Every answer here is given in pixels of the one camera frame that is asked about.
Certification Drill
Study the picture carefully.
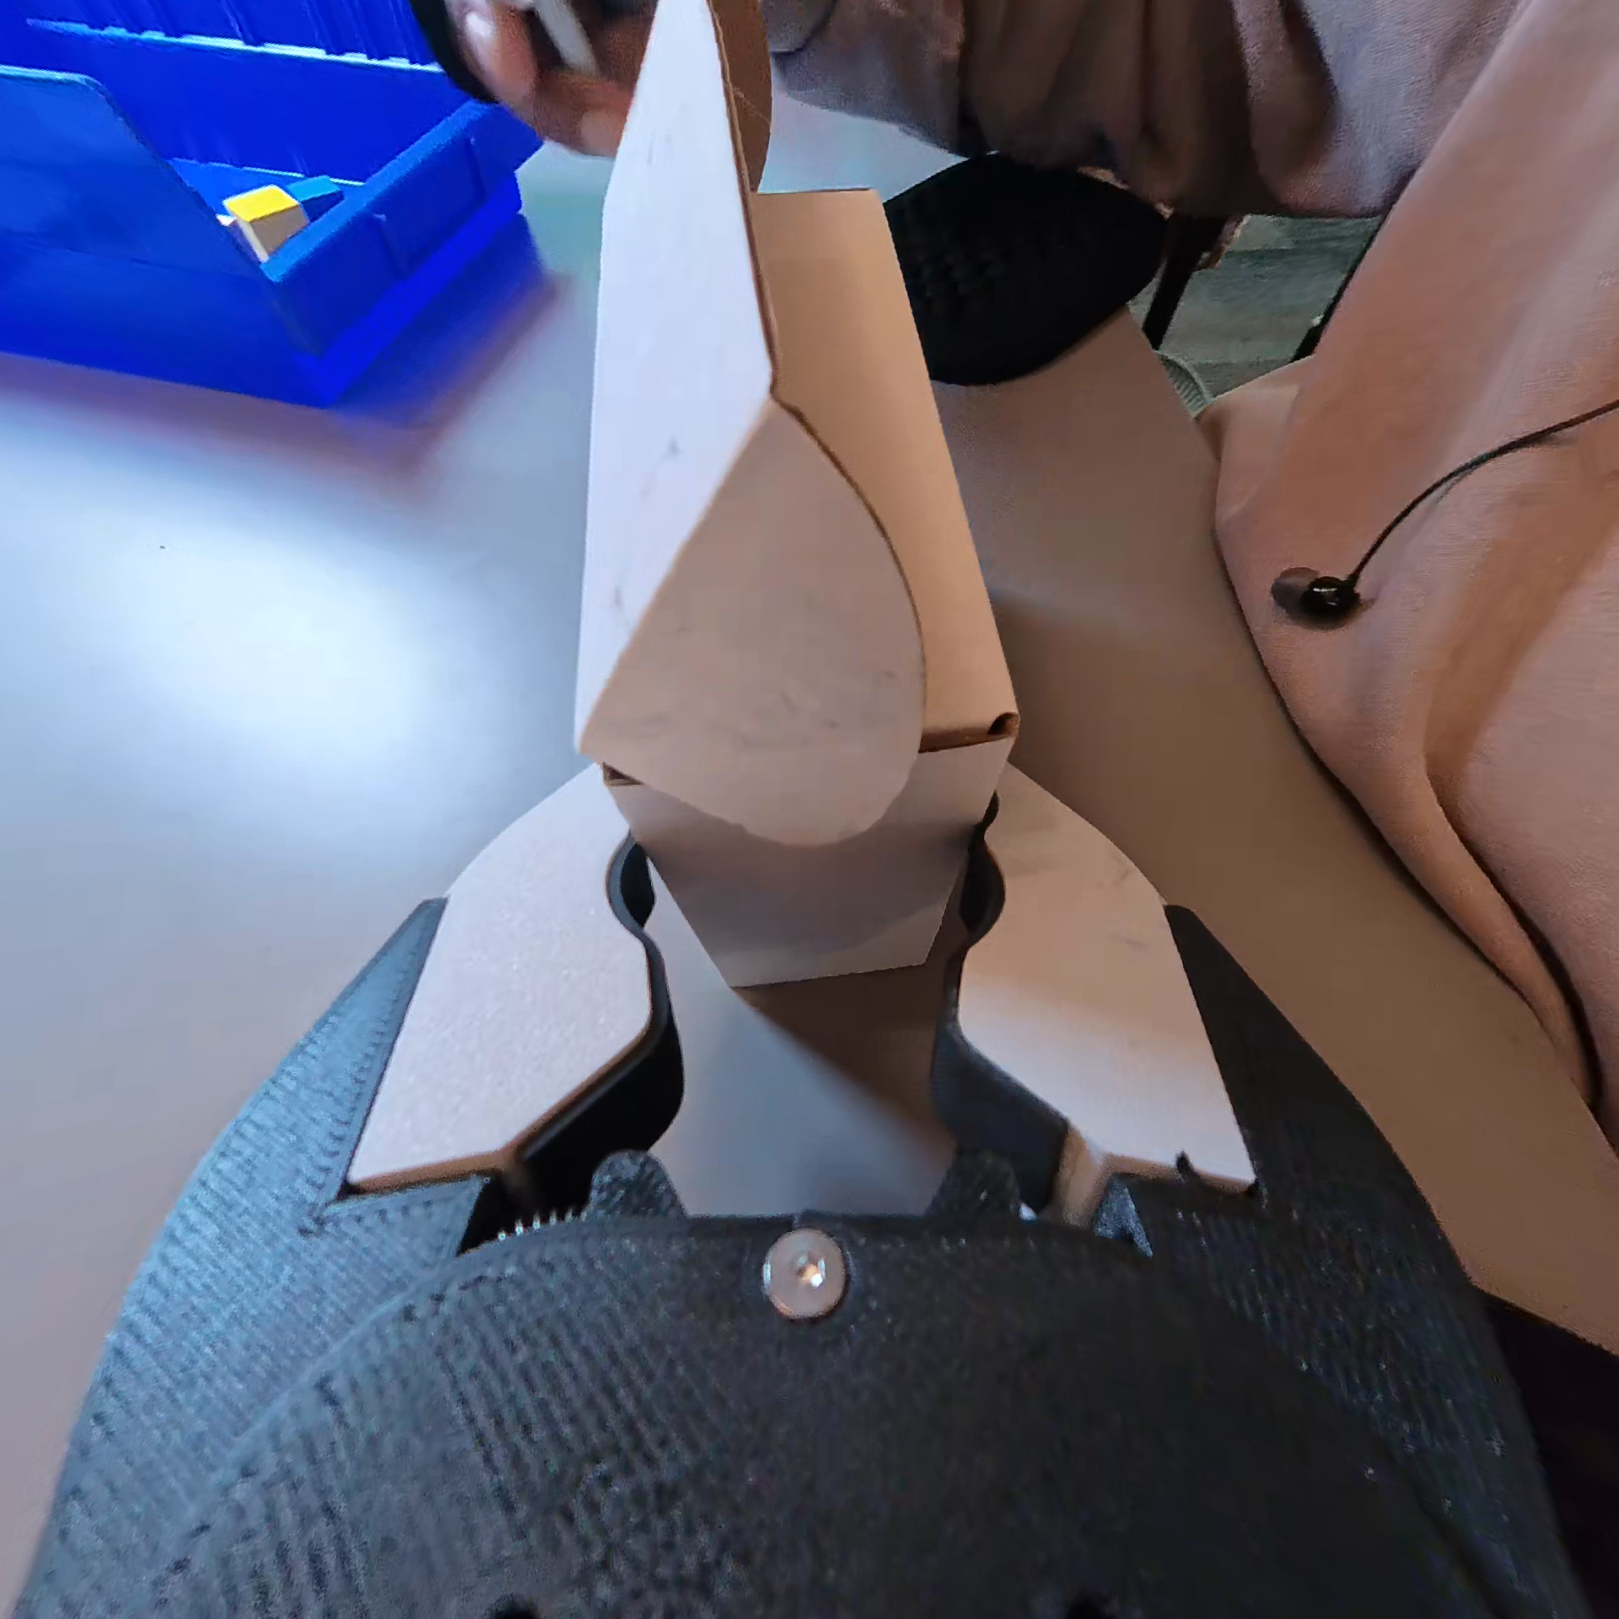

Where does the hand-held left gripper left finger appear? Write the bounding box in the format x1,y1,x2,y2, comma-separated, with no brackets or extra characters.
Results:
339,765,690,1207

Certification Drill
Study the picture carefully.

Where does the white cardboard box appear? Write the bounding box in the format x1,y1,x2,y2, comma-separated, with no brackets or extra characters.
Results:
576,0,1023,989

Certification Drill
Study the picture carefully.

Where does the person's right forearm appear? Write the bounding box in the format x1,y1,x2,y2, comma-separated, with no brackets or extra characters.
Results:
756,0,1391,221

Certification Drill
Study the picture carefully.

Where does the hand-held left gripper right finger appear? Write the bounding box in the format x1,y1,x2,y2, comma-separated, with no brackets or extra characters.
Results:
932,765,1260,1226

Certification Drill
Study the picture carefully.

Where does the black mesh chair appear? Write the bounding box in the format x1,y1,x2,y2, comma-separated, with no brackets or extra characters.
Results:
884,157,1236,387

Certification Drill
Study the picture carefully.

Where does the person's beige sweatshirt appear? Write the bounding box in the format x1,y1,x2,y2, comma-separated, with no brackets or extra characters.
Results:
1194,0,1619,1141

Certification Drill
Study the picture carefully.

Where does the yellow wooden cube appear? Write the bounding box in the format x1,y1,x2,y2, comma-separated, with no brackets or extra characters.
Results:
219,185,313,265

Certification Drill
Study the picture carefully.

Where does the person's right hand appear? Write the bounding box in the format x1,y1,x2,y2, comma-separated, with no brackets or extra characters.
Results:
446,0,651,160

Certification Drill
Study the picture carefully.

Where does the blue plastic bin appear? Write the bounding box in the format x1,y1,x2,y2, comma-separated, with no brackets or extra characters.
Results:
0,0,545,407

